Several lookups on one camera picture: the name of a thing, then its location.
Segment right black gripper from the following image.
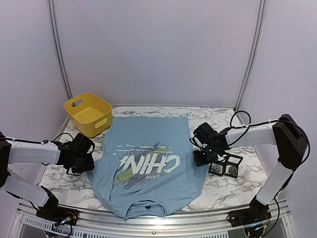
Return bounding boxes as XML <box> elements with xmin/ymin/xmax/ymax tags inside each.
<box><xmin>193</xmin><ymin>144</ymin><xmax>221</xmax><ymax>167</ymax></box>

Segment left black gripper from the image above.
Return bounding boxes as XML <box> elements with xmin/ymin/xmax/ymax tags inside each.
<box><xmin>70</xmin><ymin>154</ymin><xmax>94</xmax><ymax>175</ymax></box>

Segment light blue printed t-shirt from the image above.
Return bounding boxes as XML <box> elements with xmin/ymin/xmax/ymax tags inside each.
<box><xmin>87</xmin><ymin>117</ymin><xmax>208</xmax><ymax>219</ymax></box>

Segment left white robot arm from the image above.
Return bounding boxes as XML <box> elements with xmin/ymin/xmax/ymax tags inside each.
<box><xmin>0</xmin><ymin>133</ymin><xmax>95</xmax><ymax>221</ymax></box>

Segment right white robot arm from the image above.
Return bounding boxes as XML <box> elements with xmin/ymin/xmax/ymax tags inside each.
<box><xmin>189</xmin><ymin>114</ymin><xmax>311</xmax><ymax>222</ymax></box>

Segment portrait brooch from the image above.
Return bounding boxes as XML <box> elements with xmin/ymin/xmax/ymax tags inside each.
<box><xmin>212</xmin><ymin>165</ymin><xmax>222</xmax><ymax>174</ymax></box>

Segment left black brooch display box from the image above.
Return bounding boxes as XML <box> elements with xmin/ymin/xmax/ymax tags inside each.
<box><xmin>209</xmin><ymin>155</ymin><xmax>229</xmax><ymax>176</ymax></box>

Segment yellow plastic basket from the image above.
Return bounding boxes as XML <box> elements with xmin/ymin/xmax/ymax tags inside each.
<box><xmin>63</xmin><ymin>92</ymin><xmax>112</xmax><ymax>138</ymax></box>

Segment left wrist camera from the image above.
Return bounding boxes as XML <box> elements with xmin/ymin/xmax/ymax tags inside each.
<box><xmin>72</xmin><ymin>133</ymin><xmax>95</xmax><ymax>154</ymax></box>

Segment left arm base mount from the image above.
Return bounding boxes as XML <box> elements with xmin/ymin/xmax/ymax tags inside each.
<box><xmin>36</xmin><ymin>207</ymin><xmax>79</xmax><ymax>226</ymax></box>

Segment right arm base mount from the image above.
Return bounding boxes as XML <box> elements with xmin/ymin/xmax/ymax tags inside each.
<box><xmin>226</xmin><ymin>208</ymin><xmax>271</xmax><ymax>227</ymax></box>

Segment front aluminium rail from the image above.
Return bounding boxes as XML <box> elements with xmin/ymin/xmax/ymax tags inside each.
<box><xmin>14</xmin><ymin>197</ymin><xmax>293</xmax><ymax>238</ymax></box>

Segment right aluminium frame post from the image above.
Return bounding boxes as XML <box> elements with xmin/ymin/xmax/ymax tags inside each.
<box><xmin>234</xmin><ymin>0</ymin><xmax>266</xmax><ymax>111</ymax></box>

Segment aluminium frame post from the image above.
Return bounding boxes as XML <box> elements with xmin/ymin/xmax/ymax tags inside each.
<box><xmin>234</xmin><ymin>0</ymin><xmax>266</xmax><ymax>111</ymax></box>
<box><xmin>47</xmin><ymin>0</ymin><xmax>73</xmax><ymax>99</ymax></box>

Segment left aluminium frame post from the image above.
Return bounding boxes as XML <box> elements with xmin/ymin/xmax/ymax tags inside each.
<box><xmin>47</xmin><ymin>0</ymin><xmax>73</xmax><ymax>99</ymax></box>

